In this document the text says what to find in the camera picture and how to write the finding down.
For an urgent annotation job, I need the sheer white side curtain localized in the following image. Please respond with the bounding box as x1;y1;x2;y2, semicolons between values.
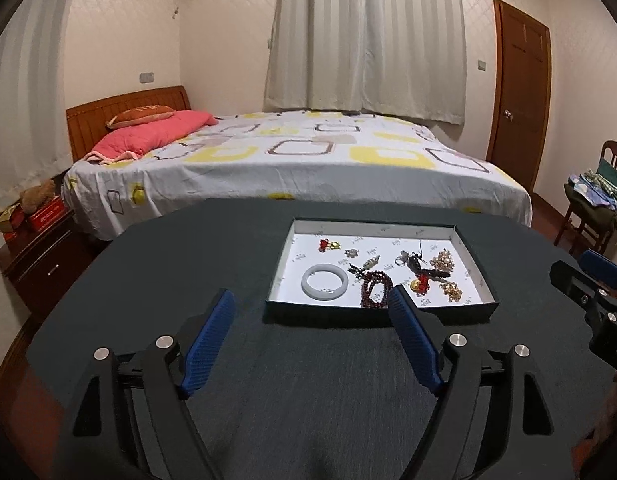
0;0;72;221

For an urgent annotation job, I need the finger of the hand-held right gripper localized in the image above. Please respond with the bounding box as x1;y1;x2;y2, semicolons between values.
579;249;617;292
549;260;609;312

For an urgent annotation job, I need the red gift box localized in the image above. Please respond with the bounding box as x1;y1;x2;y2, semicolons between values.
28;195;66;233

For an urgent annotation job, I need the wooden headboard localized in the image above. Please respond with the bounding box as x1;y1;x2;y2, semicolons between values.
65;86;192;163

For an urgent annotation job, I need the pink blanket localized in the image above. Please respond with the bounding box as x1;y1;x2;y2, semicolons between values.
86;109;219;165

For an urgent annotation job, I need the silver rhinestone brooch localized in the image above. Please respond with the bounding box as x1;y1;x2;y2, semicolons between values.
349;255;381;277

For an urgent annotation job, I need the dark red bead bracelet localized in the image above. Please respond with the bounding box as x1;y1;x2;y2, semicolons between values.
359;269;394;308

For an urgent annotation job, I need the white window curtain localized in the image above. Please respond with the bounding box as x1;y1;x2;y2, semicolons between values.
263;0;466;126

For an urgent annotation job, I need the red cord gold pendant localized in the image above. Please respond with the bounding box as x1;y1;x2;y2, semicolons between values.
407;270;439;295

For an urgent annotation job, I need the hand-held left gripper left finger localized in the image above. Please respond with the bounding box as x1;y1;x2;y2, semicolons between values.
58;288;236;480

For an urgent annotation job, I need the green shallow box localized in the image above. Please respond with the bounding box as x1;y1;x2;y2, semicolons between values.
265;217;500;328

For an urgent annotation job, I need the wooden nightstand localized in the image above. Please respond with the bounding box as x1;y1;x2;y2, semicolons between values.
0;195;96;311

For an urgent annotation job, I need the pile of clothes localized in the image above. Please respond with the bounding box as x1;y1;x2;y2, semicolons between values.
563;160;617;231

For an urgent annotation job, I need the white jade bangle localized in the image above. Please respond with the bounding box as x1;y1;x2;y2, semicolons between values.
301;264;348;301

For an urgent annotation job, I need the wooden door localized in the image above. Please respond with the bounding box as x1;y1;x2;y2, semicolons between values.
485;0;553;193

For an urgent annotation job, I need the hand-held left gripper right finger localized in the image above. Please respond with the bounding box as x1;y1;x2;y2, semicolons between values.
387;285;569;480

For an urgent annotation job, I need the orange pillow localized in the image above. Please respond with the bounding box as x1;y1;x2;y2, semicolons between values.
106;105;176;129

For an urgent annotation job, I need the red and gold box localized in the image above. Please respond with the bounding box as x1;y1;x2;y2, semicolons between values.
0;205;26;233

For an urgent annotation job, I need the brown teddy bear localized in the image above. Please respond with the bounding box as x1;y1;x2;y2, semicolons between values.
19;180;56;213

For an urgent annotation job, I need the wooden chair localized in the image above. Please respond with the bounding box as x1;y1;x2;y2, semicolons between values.
553;140;617;256

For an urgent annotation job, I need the bed with patterned sheet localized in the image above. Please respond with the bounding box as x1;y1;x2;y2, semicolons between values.
61;110;533;241

